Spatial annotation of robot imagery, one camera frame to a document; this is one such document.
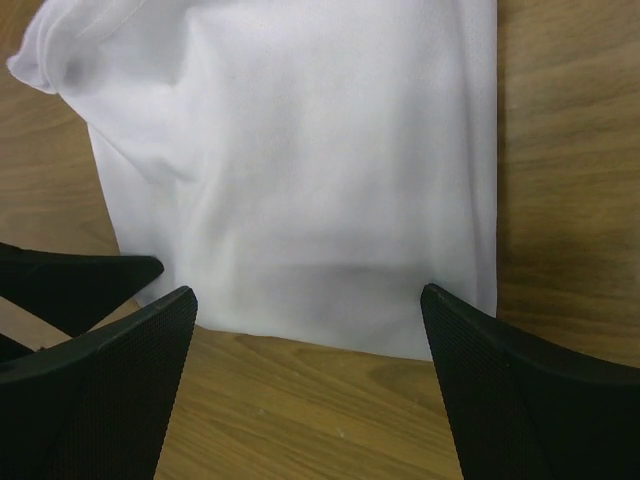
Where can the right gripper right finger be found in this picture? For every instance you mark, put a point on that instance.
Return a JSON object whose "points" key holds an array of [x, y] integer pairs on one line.
{"points": [[521, 407]]}

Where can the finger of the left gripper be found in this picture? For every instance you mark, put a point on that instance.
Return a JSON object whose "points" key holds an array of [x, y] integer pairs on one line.
{"points": [[73, 293], [11, 350]]}

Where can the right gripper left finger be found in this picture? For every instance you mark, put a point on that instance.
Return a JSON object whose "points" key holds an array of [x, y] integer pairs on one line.
{"points": [[97, 406]]}

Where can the white t shirt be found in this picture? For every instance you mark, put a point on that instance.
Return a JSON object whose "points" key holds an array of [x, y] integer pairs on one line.
{"points": [[306, 167]]}

